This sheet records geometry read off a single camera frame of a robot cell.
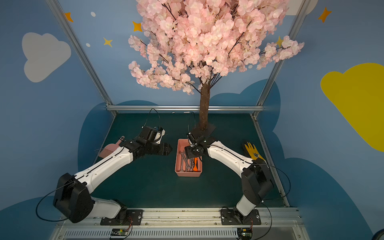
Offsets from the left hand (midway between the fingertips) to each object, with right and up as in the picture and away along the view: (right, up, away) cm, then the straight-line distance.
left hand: (167, 146), depth 84 cm
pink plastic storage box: (+7, -12, +12) cm, 18 cm away
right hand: (+14, -3, +3) cm, 15 cm away
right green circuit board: (+40, -42, -11) cm, 59 cm away
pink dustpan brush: (-43, -4, +17) cm, 46 cm away
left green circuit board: (-22, -41, -12) cm, 48 cm away
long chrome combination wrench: (+13, -14, +7) cm, 20 cm away
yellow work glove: (+54, -6, +14) cm, 56 cm away
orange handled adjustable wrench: (+16, -15, +7) cm, 23 cm away
